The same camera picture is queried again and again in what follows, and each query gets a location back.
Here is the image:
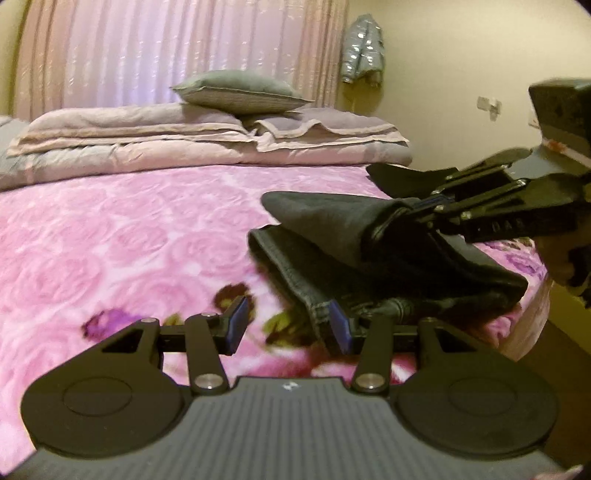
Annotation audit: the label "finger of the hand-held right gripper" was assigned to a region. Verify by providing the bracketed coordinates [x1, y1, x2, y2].
[406, 179, 528, 232]
[431, 147, 533, 197]

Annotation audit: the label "person's right hand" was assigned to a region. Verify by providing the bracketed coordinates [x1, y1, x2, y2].
[537, 236, 574, 283]

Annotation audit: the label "black jeans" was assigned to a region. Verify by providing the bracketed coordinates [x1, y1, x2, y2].
[248, 164, 529, 356]

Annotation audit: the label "pink ruffled pillow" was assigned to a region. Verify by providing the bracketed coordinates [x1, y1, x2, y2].
[7, 102, 257, 157]

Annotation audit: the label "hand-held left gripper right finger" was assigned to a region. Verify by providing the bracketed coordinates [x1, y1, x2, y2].
[324, 299, 468, 394]

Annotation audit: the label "lavender ruffled pillow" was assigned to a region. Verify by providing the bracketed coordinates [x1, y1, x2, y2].
[252, 107, 411, 153]

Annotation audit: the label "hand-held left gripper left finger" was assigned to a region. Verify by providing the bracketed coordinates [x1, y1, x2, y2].
[102, 295, 254, 396]

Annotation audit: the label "pink curtain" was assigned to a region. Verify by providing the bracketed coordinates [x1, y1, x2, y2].
[13, 0, 350, 121]

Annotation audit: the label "grey pillow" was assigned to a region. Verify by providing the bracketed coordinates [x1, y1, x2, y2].
[170, 69, 315, 115]

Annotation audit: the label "grey quilt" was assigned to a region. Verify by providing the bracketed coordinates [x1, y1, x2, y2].
[0, 115, 413, 191]

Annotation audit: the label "pink floral blanket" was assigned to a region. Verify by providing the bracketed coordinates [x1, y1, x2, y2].
[0, 164, 552, 467]

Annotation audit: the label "white wall socket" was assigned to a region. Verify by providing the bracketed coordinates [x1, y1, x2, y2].
[476, 95, 503, 122]

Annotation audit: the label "silver puffer jacket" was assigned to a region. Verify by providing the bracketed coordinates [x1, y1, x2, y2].
[340, 14, 385, 88]

